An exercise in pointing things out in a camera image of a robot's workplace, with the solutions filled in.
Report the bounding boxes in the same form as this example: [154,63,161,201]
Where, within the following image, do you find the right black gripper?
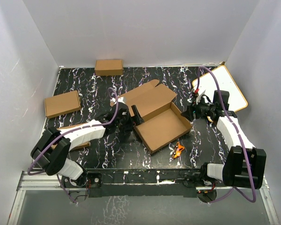
[181,94,216,121]

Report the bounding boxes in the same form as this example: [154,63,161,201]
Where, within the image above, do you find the large cardboard box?
[119,79,192,154]

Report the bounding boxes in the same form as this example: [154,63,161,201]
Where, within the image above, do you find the orange toy truck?
[171,142,185,159]

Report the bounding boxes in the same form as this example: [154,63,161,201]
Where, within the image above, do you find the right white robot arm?
[181,91,266,189]

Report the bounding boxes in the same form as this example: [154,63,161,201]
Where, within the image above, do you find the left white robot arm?
[30,103,144,187]

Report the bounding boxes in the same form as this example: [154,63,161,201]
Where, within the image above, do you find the folded cardboard box front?
[57,124,90,150]

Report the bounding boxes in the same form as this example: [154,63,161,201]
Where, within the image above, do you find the folded cardboard box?
[95,60,123,76]
[44,90,81,119]
[57,124,90,150]

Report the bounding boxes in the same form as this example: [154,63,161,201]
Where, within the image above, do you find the folded cardboard box back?
[95,60,123,76]

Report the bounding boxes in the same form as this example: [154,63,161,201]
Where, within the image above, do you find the folded cardboard box left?
[44,90,81,119]

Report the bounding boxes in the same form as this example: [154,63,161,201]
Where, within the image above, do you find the white board yellow rim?
[192,65,248,112]

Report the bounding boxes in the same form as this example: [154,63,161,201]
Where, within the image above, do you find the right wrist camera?
[192,89,206,105]

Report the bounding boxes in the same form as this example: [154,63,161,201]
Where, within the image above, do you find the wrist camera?
[118,97,126,104]
[192,89,206,105]

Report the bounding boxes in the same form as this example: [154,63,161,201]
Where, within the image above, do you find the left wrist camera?
[118,97,126,104]

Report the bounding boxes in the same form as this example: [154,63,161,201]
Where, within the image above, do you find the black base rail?
[61,169,224,202]

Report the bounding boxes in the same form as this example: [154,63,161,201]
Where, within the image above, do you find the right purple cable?
[196,66,257,203]

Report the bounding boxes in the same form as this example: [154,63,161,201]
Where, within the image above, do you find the purple cable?
[27,87,120,203]
[196,66,257,203]

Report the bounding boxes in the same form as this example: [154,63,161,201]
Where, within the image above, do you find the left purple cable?
[27,87,120,203]

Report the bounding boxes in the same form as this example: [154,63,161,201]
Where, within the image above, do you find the aluminium frame rail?
[8,172,279,225]

